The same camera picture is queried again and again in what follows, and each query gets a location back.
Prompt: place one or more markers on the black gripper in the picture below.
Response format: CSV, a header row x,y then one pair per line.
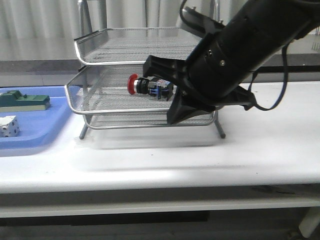
x,y
218,64

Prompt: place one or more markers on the red emergency stop button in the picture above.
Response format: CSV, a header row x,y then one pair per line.
x,y
155,87

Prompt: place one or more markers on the mesh tray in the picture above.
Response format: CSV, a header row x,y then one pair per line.
x,y
117,46
122,120
98,89

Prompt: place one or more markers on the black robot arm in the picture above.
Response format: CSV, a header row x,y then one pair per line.
x,y
276,22

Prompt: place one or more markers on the blue plastic tray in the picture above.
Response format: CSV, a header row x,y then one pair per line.
x,y
38,128

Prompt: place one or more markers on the grey stone counter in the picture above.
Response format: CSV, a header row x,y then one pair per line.
x,y
53,61

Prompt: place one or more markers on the green electrical module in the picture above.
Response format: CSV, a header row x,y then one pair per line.
x,y
15,101

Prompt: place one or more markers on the white terminal block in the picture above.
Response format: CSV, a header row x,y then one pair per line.
x,y
9,126

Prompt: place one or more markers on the white table leg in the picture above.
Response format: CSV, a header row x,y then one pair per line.
x,y
310,222

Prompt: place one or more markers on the silver rack frame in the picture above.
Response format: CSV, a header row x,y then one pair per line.
x,y
85,29

